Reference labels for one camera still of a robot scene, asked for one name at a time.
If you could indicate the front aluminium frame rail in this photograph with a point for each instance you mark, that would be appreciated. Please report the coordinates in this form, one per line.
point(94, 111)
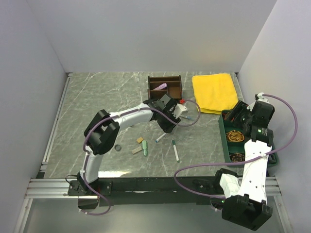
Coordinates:
point(59, 188)

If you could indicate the brown wooden desk organizer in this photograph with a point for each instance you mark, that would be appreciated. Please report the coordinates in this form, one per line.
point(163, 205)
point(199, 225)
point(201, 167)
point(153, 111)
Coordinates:
point(174, 87)

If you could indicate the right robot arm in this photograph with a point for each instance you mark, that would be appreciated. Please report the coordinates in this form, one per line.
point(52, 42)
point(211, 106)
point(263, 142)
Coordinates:
point(245, 202)

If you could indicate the brown rubber bands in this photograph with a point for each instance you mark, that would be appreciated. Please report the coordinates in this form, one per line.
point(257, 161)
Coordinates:
point(237, 157)

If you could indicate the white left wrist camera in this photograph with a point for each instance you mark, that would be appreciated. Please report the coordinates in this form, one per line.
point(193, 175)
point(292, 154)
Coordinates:
point(179, 110)

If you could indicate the pink eraser stick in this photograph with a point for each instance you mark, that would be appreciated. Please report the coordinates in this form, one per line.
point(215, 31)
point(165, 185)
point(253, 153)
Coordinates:
point(161, 87)

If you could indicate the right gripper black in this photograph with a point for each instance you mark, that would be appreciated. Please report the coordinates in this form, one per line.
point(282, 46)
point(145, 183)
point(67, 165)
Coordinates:
point(241, 108)

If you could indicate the yellow folded cloth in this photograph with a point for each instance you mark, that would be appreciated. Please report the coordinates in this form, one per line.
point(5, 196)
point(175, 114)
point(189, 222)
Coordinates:
point(214, 92)

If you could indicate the beige rectangular eraser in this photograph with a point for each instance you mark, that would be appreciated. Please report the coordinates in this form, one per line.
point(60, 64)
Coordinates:
point(136, 150)

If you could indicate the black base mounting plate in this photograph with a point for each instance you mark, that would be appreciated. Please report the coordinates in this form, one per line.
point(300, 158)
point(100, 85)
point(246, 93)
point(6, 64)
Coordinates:
point(158, 190)

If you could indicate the green compartment tray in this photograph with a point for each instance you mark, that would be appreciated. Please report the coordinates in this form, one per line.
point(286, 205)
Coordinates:
point(229, 147)

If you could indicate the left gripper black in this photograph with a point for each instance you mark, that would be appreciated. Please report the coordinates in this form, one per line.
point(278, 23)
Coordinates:
point(167, 127)

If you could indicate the green cap white marker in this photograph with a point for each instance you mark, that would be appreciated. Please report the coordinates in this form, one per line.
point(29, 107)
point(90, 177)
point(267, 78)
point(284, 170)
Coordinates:
point(175, 151)

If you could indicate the small round dark cap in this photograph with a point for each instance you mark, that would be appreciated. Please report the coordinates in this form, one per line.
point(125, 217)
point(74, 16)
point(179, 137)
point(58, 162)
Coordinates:
point(117, 147)

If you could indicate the blue-capped white pen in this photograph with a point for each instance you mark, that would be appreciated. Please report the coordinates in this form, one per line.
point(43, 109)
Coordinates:
point(187, 117)

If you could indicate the yellow rubber bands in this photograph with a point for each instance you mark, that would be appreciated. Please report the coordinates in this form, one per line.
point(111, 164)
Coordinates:
point(235, 136)

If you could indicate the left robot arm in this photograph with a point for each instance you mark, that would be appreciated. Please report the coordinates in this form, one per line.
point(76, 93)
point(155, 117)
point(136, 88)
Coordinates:
point(102, 131)

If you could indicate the blue cap white marker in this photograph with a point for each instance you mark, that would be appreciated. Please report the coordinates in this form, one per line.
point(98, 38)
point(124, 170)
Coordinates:
point(159, 138)

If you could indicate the white aluminium table rail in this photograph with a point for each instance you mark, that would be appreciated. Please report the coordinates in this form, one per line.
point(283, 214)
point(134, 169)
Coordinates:
point(55, 125)

